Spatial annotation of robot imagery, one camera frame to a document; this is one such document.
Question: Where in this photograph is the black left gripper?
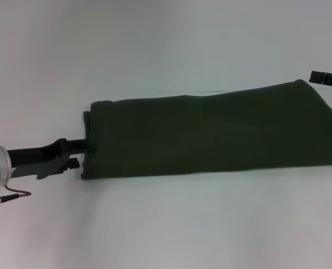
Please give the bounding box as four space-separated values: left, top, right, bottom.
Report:
6 138 96 169

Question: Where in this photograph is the dark green t-shirt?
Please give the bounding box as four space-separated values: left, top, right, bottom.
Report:
80 79 332 180

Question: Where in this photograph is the left gripper cable with connectors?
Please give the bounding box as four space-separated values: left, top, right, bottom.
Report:
0 184 33 211

